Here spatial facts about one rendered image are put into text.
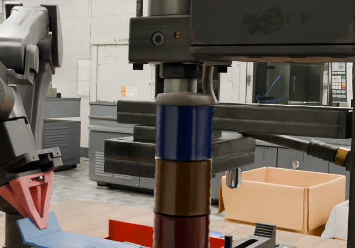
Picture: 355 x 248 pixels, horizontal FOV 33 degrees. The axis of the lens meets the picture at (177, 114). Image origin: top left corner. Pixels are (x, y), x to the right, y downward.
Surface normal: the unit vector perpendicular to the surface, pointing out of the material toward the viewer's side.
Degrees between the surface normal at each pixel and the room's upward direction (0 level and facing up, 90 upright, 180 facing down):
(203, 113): 76
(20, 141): 66
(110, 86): 90
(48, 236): 1
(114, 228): 90
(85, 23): 90
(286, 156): 90
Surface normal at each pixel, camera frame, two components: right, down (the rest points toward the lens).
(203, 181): 0.63, 0.30
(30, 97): 0.06, -0.37
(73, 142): 0.83, 0.05
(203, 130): 0.64, -0.18
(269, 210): -0.55, -0.04
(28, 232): 0.76, -0.44
